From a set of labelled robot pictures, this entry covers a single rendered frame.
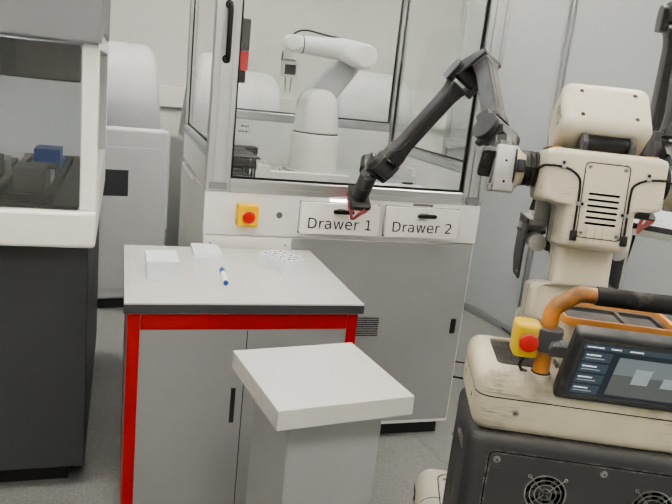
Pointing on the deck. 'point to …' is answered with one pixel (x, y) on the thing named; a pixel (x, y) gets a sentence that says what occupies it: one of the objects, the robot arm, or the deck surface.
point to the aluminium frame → (211, 174)
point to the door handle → (229, 31)
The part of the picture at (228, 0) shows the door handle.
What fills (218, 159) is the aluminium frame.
